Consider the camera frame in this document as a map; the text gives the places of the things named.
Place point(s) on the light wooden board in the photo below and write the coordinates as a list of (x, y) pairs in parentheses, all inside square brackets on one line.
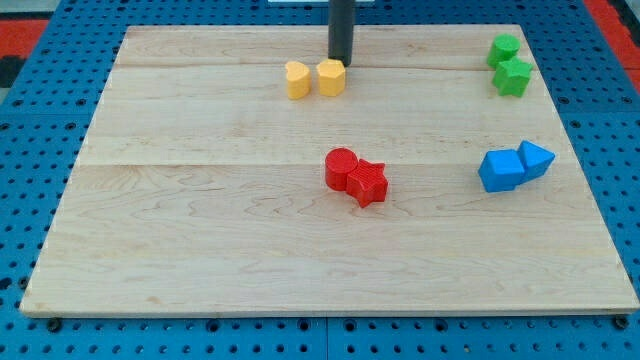
[(199, 190)]

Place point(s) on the blue triangle block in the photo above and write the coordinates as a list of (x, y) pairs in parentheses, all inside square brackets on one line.
[(535, 160)]

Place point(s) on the red cylinder block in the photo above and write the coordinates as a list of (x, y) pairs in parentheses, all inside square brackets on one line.
[(339, 162)]

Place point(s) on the yellow heart block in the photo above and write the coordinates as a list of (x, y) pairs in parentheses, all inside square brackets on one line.
[(298, 78)]

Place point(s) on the green cylinder block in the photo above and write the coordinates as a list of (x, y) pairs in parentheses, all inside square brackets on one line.
[(504, 47)]

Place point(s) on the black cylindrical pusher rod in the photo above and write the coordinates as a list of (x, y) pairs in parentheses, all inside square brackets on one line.
[(341, 19)]

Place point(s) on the blue cube block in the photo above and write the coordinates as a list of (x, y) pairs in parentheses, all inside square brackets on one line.
[(501, 170)]

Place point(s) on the red star block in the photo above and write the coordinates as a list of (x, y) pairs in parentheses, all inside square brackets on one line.
[(367, 183)]

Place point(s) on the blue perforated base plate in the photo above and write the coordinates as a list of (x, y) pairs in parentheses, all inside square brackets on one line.
[(49, 107)]

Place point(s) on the yellow hexagon block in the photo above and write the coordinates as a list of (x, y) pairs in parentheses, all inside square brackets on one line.
[(331, 77)]

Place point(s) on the green star block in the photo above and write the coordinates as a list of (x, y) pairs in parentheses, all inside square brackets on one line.
[(512, 77)]

